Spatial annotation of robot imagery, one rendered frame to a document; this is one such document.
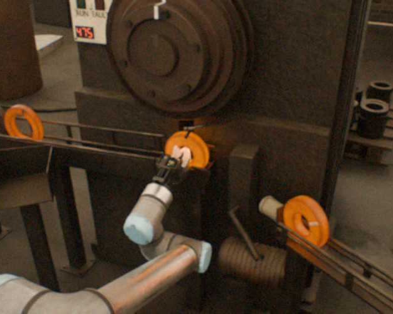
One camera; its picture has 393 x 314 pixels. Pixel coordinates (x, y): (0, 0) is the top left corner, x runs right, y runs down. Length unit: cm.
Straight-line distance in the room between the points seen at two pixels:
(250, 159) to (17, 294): 79
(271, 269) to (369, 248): 104
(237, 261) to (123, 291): 54
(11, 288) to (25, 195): 75
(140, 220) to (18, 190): 59
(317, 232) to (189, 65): 58
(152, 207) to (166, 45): 46
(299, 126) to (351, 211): 124
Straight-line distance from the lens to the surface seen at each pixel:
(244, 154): 137
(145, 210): 127
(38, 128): 184
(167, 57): 123
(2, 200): 165
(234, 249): 142
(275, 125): 140
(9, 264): 230
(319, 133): 138
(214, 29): 122
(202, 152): 144
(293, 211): 126
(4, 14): 404
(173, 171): 136
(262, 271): 140
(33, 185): 168
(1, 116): 197
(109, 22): 142
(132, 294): 99
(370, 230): 248
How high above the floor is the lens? 147
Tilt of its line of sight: 30 degrees down
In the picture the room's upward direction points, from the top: straight up
